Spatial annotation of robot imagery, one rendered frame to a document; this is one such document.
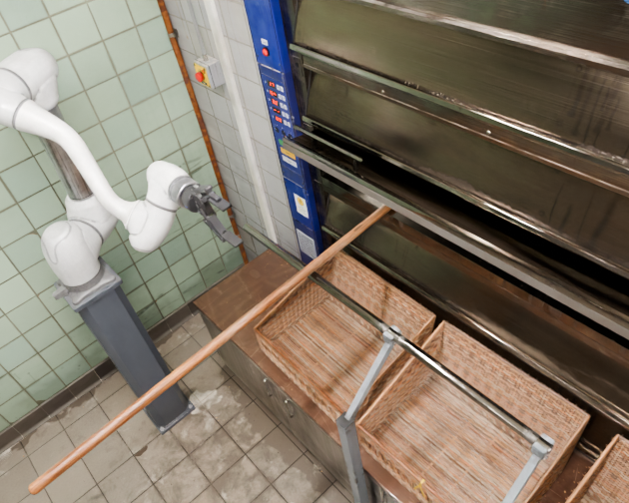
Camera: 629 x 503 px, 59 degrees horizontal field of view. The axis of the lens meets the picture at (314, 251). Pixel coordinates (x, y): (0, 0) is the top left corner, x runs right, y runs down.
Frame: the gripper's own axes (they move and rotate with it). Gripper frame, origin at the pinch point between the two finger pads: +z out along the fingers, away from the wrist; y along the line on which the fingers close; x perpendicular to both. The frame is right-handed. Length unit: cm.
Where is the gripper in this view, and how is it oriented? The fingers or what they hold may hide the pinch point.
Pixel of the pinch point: (231, 225)
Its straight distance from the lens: 154.8
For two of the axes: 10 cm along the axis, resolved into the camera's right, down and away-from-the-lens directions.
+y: 1.4, 7.0, 7.0
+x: -7.3, 5.5, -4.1
